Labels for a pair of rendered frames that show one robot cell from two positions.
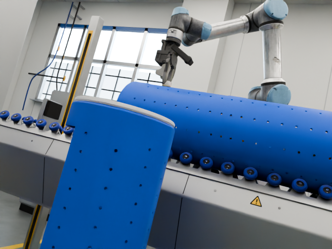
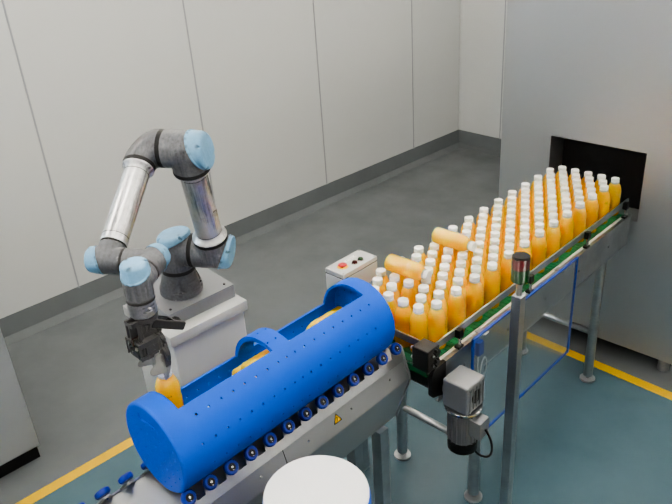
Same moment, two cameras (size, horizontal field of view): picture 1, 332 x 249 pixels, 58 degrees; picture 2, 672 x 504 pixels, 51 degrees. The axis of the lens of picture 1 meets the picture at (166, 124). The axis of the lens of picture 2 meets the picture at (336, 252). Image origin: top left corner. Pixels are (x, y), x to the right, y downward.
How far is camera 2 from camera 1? 200 cm
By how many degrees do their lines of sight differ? 72
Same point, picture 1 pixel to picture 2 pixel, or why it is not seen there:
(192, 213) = not seen: hidden behind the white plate
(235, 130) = (312, 386)
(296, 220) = (363, 406)
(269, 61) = (209, 219)
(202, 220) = not seen: hidden behind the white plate
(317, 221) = (372, 395)
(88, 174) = not seen: outside the picture
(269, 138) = (336, 370)
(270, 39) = (204, 193)
